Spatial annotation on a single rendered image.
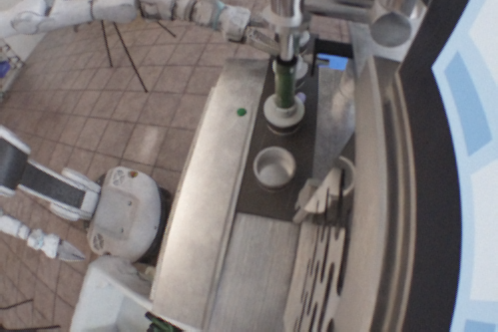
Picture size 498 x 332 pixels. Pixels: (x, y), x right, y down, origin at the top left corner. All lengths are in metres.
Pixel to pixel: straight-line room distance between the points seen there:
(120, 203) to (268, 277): 1.14
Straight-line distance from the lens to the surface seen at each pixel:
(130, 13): 0.61
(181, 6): 0.57
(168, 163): 1.69
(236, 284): 0.40
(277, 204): 0.39
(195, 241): 0.41
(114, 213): 1.43
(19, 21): 0.67
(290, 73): 0.32
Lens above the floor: 1.41
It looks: 63 degrees down
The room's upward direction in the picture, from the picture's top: 12 degrees counter-clockwise
